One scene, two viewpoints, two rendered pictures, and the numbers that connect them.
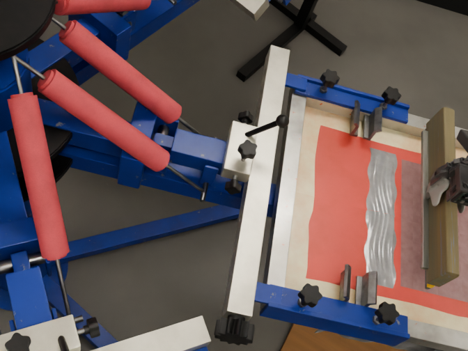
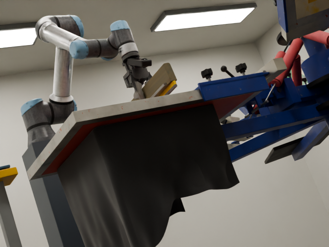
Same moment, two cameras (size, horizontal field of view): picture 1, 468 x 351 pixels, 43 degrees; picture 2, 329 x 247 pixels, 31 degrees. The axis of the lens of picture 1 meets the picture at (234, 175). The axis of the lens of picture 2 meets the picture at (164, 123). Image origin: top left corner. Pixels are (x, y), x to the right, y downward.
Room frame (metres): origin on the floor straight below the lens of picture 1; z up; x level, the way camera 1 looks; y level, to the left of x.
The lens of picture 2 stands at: (2.92, -1.16, 0.41)
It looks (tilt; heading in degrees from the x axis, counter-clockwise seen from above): 14 degrees up; 160
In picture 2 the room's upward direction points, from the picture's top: 20 degrees counter-clockwise
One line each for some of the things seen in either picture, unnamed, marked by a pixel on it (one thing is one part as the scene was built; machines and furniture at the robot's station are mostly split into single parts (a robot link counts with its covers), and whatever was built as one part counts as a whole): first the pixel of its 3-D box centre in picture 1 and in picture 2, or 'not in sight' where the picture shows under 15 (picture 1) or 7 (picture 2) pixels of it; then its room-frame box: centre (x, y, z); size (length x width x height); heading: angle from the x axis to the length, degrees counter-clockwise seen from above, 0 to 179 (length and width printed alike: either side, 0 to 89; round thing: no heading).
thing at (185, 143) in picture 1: (210, 154); (252, 97); (0.70, 0.07, 1.02); 0.17 x 0.06 x 0.05; 102
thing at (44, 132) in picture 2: not in sight; (41, 136); (0.18, -0.77, 1.25); 0.15 x 0.15 x 0.10
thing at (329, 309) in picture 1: (334, 315); not in sight; (0.50, -0.31, 0.98); 0.30 x 0.05 x 0.07; 102
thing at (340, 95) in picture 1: (348, 105); (231, 88); (1.04, -0.19, 0.98); 0.30 x 0.05 x 0.07; 102
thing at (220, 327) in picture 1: (235, 324); not in sight; (0.38, -0.12, 1.02); 0.07 x 0.06 x 0.07; 102
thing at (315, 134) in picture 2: not in sight; (312, 135); (-0.04, 0.75, 0.91); 1.34 x 0.41 x 0.08; 162
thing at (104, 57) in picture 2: not in sight; (107, 47); (0.70, -0.47, 1.39); 0.11 x 0.11 x 0.08; 18
